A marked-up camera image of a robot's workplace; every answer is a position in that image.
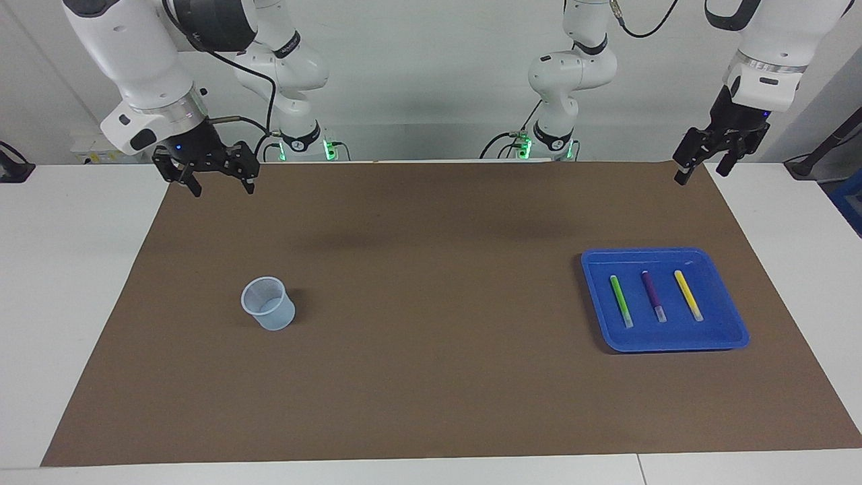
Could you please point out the black stand pole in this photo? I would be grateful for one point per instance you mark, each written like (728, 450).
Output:
(825, 145)

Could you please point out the brown table mat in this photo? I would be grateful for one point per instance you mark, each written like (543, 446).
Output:
(431, 337)

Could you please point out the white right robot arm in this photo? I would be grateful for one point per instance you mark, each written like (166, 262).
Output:
(148, 60)

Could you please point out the black clamp base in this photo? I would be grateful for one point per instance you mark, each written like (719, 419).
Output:
(13, 168)

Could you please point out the white socket box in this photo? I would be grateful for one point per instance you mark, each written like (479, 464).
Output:
(87, 151)

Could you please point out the green pen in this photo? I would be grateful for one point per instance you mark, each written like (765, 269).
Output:
(621, 300)

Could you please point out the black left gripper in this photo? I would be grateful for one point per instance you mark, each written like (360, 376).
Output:
(737, 124)

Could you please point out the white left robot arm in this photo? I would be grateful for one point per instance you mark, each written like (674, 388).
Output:
(768, 47)

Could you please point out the blue crate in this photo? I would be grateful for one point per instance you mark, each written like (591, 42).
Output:
(850, 205)

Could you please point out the yellow pen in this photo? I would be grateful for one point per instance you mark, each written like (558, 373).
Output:
(688, 294)

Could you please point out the clear plastic cup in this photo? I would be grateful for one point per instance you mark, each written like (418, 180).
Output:
(269, 310)

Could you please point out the purple pen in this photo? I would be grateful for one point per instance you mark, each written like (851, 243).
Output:
(653, 295)

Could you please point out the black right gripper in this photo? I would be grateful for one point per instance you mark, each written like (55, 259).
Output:
(195, 148)

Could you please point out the blue plastic tray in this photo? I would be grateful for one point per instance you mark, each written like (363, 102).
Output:
(633, 333)

